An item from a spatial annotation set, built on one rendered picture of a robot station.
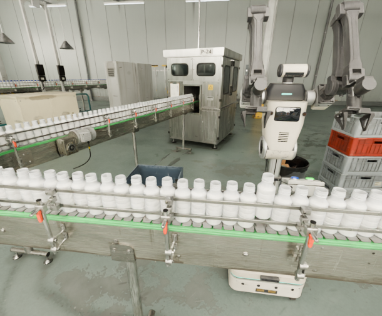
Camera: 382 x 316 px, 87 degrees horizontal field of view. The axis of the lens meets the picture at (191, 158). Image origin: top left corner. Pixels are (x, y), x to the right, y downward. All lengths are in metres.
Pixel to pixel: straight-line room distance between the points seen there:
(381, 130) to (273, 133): 1.82
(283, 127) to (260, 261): 0.81
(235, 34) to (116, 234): 12.39
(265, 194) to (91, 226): 0.66
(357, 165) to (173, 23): 11.64
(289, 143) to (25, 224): 1.41
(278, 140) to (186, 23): 11.94
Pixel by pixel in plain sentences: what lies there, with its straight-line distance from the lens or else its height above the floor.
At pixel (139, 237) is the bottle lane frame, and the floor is 0.94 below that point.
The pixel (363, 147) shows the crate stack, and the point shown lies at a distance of 3.00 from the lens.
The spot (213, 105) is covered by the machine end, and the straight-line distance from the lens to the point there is 4.30.
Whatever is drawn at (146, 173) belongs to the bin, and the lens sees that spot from 1.42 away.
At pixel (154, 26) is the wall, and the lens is 13.35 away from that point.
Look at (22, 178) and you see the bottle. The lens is 1.03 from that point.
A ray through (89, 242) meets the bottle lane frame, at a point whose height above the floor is 0.88.
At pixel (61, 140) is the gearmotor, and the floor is 0.99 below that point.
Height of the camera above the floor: 1.51
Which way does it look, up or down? 22 degrees down
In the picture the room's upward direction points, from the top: straight up
